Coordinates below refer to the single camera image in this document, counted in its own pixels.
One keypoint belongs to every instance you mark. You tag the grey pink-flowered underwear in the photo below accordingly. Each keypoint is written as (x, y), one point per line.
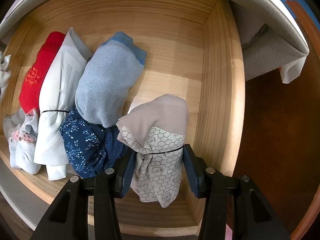
(23, 155)

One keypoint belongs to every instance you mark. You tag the blue-grey underwear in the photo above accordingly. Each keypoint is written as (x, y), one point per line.
(105, 80)

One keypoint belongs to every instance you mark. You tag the taupe hexagon-print underwear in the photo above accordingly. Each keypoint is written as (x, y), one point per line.
(160, 120)

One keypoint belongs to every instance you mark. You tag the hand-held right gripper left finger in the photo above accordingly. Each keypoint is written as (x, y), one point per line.
(127, 172)

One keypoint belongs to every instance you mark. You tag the white banded underwear roll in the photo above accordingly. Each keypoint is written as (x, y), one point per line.
(57, 92)

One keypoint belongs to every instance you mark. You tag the grey cloth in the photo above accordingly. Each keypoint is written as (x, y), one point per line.
(4, 77)

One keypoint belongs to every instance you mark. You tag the grey-fronted wooden drawer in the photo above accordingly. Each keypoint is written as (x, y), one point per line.
(162, 42)

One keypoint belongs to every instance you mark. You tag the red embroidered underwear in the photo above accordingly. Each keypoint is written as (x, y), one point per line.
(45, 55)

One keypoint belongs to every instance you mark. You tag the orange wooden furniture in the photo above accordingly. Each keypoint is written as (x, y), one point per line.
(303, 22)

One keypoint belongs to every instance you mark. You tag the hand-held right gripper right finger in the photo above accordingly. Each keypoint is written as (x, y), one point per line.
(191, 170)

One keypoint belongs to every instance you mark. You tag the navy floral underwear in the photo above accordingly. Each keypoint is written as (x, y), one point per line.
(82, 140)

